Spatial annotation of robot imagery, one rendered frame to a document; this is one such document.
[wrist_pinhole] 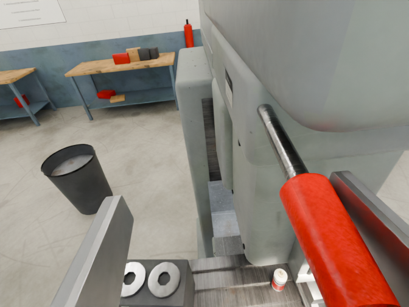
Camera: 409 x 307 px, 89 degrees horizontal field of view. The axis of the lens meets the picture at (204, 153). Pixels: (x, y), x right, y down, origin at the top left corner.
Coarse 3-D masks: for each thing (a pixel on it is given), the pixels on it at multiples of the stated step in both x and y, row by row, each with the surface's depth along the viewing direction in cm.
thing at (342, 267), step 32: (288, 160) 11; (288, 192) 9; (320, 192) 9; (320, 224) 8; (352, 224) 8; (320, 256) 7; (352, 256) 7; (320, 288) 7; (352, 288) 6; (384, 288) 6
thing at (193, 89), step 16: (192, 48) 100; (192, 64) 79; (208, 64) 77; (176, 80) 68; (192, 80) 65; (208, 80) 65; (192, 96) 67; (208, 96) 68; (192, 112) 71; (208, 112) 71; (192, 128) 74; (208, 128) 74; (192, 144) 79; (208, 144) 79; (192, 160) 84; (208, 160) 84; (192, 176) 90; (208, 176) 90; (208, 192) 96; (208, 208) 103; (208, 224) 112; (208, 240) 122; (208, 256) 134
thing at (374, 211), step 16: (336, 176) 9; (352, 176) 9; (352, 192) 8; (368, 192) 8; (352, 208) 9; (368, 208) 8; (384, 208) 8; (368, 224) 8; (384, 224) 7; (400, 224) 7; (368, 240) 8; (384, 240) 7; (400, 240) 7; (384, 256) 7; (400, 256) 7; (384, 272) 7; (400, 272) 7; (400, 288) 7; (400, 304) 7
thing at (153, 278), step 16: (128, 272) 61; (144, 272) 60; (160, 272) 59; (176, 272) 59; (128, 288) 57; (144, 288) 58; (160, 288) 56; (176, 288) 56; (192, 288) 69; (128, 304) 55; (144, 304) 55; (160, 304) 55; (176, 304) 54; (192, 304) 67
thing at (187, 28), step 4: (184, 24) 375; (188, 24) 371; (184, 28) 375; (188, 28) 373; (184, 32) 380; (188, 32) 377; (188, 36) 380; (192, 36) 385; (188, 40) 385; (192, 40) 388; (188, 44) 390; (192, 44) 391
